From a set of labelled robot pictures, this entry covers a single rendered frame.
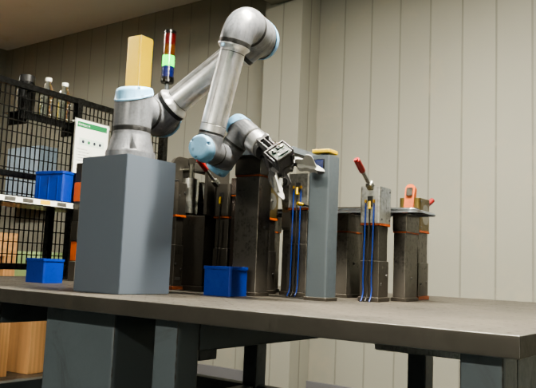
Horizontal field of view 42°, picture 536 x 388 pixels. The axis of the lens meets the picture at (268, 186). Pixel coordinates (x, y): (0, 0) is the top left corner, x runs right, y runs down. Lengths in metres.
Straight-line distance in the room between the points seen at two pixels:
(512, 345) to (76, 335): 1.24
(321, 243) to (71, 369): 0.80
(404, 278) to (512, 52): 2.15
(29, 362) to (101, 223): 3.11
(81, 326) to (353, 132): 2.82
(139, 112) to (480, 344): 1.27
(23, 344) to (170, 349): 3.45
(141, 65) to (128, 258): 1.95
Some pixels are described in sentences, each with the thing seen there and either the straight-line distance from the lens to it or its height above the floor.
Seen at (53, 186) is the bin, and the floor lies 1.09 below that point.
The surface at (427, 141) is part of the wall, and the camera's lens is 4.24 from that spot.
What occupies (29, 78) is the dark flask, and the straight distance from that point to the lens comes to 3.33.
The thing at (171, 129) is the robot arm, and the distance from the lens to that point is 2.29.
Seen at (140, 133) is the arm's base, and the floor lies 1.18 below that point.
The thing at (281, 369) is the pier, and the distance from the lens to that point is 4.45.
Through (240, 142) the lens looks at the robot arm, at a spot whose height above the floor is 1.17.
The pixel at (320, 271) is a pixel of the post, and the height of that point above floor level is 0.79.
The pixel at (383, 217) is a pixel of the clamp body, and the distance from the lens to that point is 2.21.
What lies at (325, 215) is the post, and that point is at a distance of 2.09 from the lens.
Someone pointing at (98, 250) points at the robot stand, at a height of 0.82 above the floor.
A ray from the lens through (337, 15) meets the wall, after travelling 4.78.
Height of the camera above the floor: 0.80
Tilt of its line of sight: 6 degrees up
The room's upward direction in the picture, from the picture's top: 2 degrees clockwise
